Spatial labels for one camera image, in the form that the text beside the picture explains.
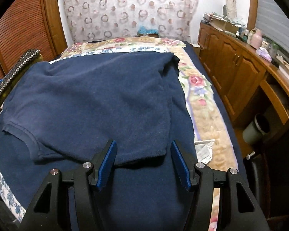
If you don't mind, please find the navy printed t-shirt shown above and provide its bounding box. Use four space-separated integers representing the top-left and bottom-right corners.
0 51 195 230

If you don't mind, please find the blue floral white sheet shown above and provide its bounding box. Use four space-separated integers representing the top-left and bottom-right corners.
0 117 27 223

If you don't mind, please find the grey waste bin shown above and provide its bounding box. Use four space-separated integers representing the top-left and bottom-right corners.
242 114 271 144

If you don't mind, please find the floral beige bedspread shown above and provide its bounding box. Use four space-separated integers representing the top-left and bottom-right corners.
61 37 242 230

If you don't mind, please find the wooden sideboard cabinet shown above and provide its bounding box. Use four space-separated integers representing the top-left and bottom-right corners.
198 23 289 125

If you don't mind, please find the purple tissue pack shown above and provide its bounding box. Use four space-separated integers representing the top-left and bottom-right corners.
256 46 272 62

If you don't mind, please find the green cap bottle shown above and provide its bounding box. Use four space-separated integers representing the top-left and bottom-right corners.
269 42 278 59

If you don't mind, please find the pink thermos bottle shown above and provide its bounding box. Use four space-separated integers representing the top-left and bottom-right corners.
250 29 263 49

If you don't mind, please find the cardboard box with clutter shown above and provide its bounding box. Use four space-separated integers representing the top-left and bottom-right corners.
203 13 246 34

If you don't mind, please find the louvered wooden wardrobe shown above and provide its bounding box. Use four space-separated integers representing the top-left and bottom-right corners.
0 0 67 79

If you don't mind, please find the grey window blind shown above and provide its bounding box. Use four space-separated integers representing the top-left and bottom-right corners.
256 0 289 53

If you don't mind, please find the blue item box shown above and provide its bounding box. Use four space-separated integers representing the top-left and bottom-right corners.
137 26 159 38

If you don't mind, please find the circle-patterned sheer curtain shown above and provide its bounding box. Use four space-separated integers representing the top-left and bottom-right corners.
63 0 199 42

